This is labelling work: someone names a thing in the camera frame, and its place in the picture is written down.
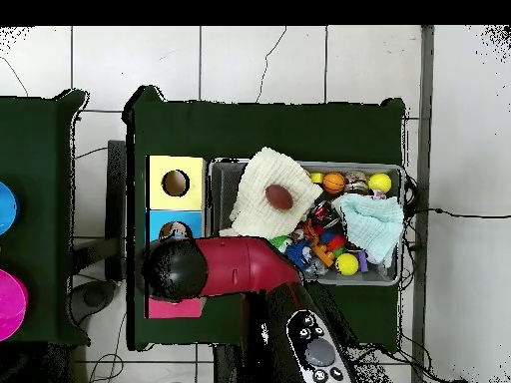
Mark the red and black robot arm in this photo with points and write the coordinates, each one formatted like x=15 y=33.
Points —
x=239 y=267

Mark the yellow foam ball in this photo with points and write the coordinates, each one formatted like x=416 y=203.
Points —
x=380 y=183
x=347 y=264

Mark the brown toy football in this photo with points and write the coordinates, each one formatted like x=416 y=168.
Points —
x=279 y=196

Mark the light blue knitted cloth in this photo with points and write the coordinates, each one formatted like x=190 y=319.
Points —
x=375 y=223

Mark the orange toy basketball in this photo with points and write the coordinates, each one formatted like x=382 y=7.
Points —
x=334 y=182

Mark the blue spiky ball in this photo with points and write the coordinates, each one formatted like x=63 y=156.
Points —
x=297 y=253

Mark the crushed black drink can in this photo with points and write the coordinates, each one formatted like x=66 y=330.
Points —
x=324 y=211

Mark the dark green table cloth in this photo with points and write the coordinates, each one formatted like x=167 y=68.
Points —
x=40 y=139
x=259 y=131

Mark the cream knitted cloth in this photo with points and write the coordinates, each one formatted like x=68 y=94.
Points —
x=255 y=187

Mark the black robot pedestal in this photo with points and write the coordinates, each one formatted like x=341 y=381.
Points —
x=225 y=367

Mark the magenta round container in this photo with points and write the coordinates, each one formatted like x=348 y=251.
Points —
x=11 y=303

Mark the wooden box with three holes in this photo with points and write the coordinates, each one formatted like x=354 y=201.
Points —
x=155 y=197

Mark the blue round container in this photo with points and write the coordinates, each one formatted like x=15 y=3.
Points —
x=7 y=207

